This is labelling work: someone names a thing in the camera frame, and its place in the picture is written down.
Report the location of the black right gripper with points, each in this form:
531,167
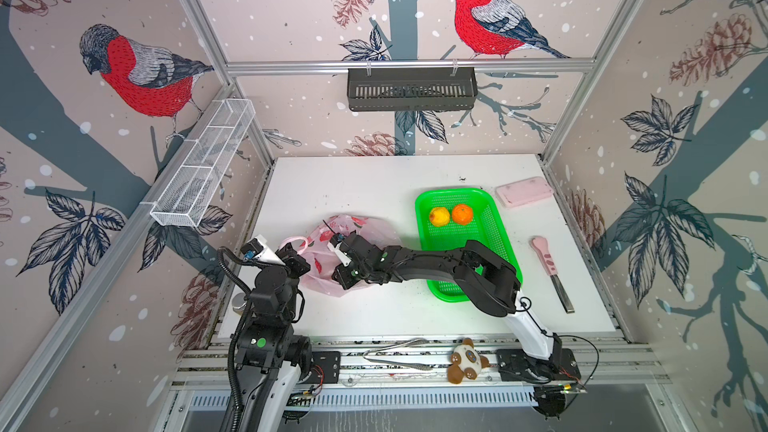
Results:
346,277

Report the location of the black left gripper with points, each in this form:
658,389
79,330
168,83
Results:
290,259

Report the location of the yellow fruit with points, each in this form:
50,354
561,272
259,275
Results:
440,217

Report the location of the green plastic basket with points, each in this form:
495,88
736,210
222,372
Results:
486,227

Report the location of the orange fruit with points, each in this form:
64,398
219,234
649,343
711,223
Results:
462,214

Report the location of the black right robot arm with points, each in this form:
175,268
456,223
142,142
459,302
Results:
488,280

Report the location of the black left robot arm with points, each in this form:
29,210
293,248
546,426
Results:
266,358

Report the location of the small glass jar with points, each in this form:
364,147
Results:
239,303

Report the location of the metal tongs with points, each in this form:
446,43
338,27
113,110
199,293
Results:
399,355

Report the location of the brown white plush toy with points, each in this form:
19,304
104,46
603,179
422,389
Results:
466,363

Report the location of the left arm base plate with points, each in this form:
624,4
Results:
324,369

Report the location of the white wire mesh shelf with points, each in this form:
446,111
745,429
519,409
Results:
192,187

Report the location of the black hanging wall basket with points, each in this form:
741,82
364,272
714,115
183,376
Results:
412,89

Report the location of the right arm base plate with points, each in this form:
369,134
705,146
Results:
514,365

